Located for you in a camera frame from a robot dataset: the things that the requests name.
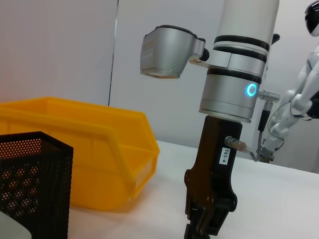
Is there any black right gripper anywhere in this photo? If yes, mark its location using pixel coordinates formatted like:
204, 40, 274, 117
183, 116, 244, 239

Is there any black mesh pen holder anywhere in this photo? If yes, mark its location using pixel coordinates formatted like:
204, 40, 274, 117
0, 131, 75, 239

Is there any pale green glass fruit plate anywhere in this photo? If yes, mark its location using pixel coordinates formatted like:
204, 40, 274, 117
0, 211, 32, 239

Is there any white humanoid robot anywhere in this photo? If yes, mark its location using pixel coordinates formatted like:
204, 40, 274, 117
259, 0, 319, 164

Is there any yellow plastic storage bin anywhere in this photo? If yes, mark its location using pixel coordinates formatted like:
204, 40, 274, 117
0, 96, 160, 212

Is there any right gripper connector cable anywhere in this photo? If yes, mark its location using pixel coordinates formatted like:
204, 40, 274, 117
224, 90, 282, 163

